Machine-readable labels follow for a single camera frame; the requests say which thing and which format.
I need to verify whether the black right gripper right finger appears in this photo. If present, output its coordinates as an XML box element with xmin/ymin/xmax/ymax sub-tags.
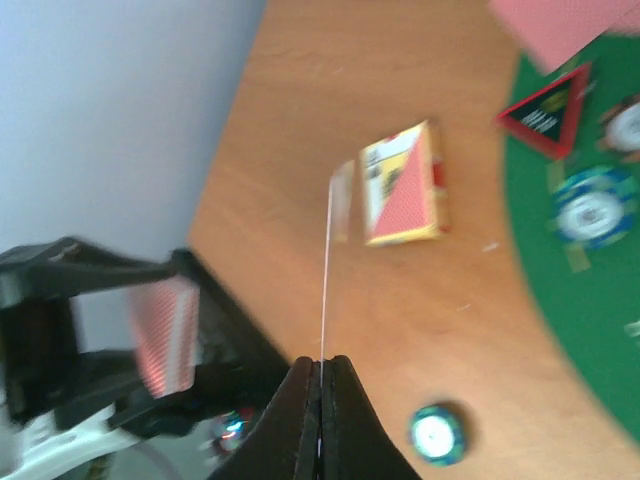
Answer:
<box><xmin>319</xmin><ymin>355</ymin><xmax>420</xmax><ymax>480</ymax></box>

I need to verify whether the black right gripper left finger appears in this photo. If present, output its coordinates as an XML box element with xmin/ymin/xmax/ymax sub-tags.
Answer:
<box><xmin>210</xmin><ymin>357</ymin><xmax>323</xmax><ymax>480</ymax></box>

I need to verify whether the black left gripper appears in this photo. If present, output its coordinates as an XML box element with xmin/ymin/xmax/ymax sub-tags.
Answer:
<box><xmin>1</xmin><ymin>237</ymin><xmax>225</xmax><ymax>439</ymax></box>

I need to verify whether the red playing card deck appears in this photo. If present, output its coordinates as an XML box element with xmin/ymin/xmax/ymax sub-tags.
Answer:
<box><xmin>129</xmin><ymin>276</ymin><xmax>200</xmax><ymax>398</ymax></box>

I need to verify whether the teal poker chip stack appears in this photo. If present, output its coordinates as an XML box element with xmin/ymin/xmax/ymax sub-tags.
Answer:
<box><xmin>408</xmin><ymin>399</ymin><xmax>475</xmax><ymax>467</ymax></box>

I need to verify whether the thin card edge-on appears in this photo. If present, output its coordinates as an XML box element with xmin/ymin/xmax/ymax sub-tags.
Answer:
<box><xmin>320</xmin><ymin>178</ymin><xmax>334</xmax><ymax>365</ymax></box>

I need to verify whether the brown chip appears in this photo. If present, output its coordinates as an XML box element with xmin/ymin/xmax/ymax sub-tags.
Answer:
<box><xmin>597</xmin><ymin>93</ymin><xmax>639</xmax><ymax>163</ymax></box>

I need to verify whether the red card being drawn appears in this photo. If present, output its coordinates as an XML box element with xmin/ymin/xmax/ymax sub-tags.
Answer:
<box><xmin>489</xmin><ymin>0</ymin><xmax>635</xmax><ymax>73</ymax></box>

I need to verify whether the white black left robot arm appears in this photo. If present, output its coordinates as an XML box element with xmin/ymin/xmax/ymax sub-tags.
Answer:
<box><xmin>1</xmin><ymin>237</ymin><xmax>233</xmax><ymax>479</ymax></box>

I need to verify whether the yellow red card box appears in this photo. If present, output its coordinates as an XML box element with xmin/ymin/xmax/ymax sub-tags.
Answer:
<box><xmin>332</xmin><ymin>118</ymin><xmax>454</xmax><ymax>249</ymax></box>

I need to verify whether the round green poker mat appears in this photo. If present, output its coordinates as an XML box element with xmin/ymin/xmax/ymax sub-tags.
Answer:
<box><xmin>504</xmin><ymin>34</ymin><xmax>639</xmax><ymax>437</ymax></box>

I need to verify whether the black triangular dealer button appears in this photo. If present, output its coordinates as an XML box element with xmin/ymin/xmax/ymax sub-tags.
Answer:
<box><xmin>496</xmin><ymin>62</ymin><xmax>592</xmax><ymax>161</ymax></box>

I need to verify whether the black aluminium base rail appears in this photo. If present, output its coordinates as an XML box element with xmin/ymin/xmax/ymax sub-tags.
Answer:
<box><xmin>173</xmin><ymin>249</ymin><xmax>296</xmax><ymax>428</ymax></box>

